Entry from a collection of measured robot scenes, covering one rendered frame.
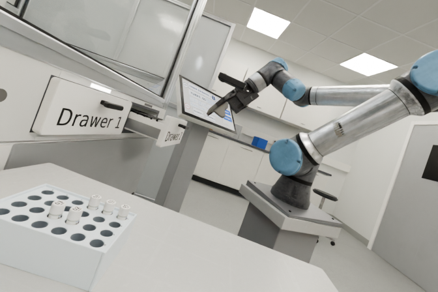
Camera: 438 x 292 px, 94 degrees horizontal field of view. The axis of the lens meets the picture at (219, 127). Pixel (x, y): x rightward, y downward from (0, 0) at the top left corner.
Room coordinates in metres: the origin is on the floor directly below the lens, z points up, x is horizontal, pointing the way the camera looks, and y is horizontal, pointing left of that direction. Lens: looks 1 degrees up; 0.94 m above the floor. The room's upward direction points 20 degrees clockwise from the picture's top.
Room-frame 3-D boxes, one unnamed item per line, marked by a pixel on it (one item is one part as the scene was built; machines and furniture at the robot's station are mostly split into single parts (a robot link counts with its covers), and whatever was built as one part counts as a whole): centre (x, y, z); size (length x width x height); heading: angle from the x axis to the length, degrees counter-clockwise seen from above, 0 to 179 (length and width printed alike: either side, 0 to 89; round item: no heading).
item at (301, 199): (0.81, -0.36, 0.83); 0.15 x 0.15 x 0.10
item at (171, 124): (0.83, 0.16, 0.87); 0.29 x 0.02 x 0.11; 177
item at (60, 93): (0.52, 0.31, 0.87); 0.29 x 0.02 x 0.11; 177
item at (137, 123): (0.84, 0.37, 0.86); 0.40 x 0.26 x 0.06; 87
